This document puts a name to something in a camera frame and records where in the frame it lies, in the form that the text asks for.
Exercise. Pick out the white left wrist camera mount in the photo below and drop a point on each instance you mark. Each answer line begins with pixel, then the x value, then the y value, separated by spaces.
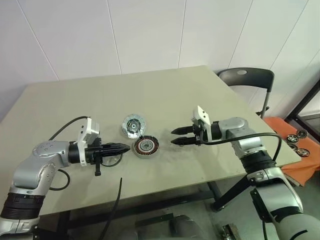
pixel 87 130

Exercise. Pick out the orange cloth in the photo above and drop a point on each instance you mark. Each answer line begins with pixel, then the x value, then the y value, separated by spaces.
pixel 277 126

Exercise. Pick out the black table frame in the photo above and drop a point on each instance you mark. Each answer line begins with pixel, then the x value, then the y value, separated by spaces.
pixel 232 191

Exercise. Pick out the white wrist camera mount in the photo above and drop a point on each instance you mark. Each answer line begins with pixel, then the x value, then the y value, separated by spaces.
pixel 203 115
pixel 87 130

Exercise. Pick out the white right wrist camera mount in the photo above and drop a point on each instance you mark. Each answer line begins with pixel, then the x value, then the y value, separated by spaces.
pixel 203 115

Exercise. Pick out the small dark gear disc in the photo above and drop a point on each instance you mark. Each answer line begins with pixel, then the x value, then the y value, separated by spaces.
pixel 302 134

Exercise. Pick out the dark grey rounded shape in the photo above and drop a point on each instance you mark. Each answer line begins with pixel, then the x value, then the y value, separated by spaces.
pixel 188 227

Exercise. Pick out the small metal bracket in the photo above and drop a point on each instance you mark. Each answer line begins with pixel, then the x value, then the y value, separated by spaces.
pixel 228 231

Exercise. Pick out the silver spoked motor rotor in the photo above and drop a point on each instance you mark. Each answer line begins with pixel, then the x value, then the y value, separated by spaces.
pixel 110 161

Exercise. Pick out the motor stator with copper coils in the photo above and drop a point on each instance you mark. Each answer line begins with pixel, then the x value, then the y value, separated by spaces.
pixel 146 147

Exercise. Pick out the black metal rack frame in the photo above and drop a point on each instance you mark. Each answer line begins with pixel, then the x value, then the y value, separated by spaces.
pixel 302 98

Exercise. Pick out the small silver spoked rotor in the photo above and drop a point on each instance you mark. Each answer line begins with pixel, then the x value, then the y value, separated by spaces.
pixel 303 152
pixel 292 138

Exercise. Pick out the black plastic chair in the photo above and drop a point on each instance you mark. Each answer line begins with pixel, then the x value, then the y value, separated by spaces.
pixel 250 78

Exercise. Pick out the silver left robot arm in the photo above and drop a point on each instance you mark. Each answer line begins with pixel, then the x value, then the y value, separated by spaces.
pixel 42 160

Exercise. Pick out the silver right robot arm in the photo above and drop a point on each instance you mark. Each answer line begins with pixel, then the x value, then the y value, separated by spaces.
pixel 235 127

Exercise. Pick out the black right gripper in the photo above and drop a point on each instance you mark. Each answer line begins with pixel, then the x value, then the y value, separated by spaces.
pixel 198 133

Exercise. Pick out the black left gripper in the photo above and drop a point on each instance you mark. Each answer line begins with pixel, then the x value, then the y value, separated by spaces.
pixel 96 153

